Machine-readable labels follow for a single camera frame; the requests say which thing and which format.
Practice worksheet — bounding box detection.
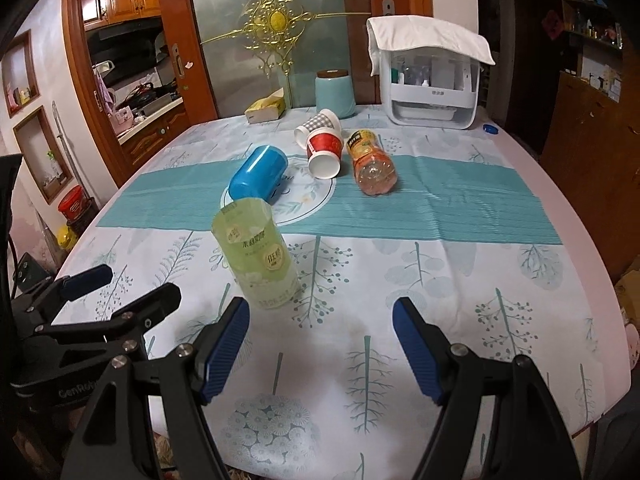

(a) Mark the green label plastic bottle cup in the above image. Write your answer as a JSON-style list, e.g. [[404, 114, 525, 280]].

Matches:
[[212, 198, 299, 310]]

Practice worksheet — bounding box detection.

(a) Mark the blue plastic cup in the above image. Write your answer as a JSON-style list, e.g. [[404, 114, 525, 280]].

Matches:
[[228, 145, 288, 202]]

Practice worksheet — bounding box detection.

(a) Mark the red paper cup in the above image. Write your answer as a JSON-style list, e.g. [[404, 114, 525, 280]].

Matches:
[[306, 128, 344, 180]]

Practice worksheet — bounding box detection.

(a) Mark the grey checkered paper cup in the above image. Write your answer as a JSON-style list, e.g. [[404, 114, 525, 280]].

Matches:
[[294, 108, 342, 150]]

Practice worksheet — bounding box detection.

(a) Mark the orange juice bottle cup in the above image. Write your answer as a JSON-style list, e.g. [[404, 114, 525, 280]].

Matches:
[[346, 129, 397, 196]]

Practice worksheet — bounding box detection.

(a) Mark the red tin container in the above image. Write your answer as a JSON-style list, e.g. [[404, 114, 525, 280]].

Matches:
[[58, 185, 87, 222]]

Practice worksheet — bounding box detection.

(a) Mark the wooden kitchen cabinet counter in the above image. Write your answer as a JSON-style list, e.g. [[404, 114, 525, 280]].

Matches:
[[118, 99, 191, 172]]

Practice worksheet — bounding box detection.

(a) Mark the teal striped table runner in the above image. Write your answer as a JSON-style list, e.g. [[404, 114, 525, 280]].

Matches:
[[98, 155, 561, 245]]

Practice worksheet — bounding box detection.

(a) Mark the yellow tissue box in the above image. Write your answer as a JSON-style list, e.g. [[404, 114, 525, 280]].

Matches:
[[244, 88, 286, 125]]

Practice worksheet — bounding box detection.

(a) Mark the light blue canister brown lid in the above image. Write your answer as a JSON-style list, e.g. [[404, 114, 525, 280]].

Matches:
[[314, 68, 356, 119]]

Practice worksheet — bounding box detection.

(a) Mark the gold ornament glass door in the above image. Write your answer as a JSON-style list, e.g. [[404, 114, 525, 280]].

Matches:
[[191, 0, 375, 117]]

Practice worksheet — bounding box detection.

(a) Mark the white desktop organizer box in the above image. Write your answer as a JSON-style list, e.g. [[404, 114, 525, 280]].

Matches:
[[378, 48, 480, 129]]

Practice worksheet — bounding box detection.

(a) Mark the white cloth on organizer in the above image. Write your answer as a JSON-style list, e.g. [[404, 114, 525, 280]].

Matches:
[[366, 15, 496, 76]]

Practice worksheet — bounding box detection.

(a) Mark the dark wooden shelf cabinet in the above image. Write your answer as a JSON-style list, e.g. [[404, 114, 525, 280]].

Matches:
[[540, 0, 639, 280]]

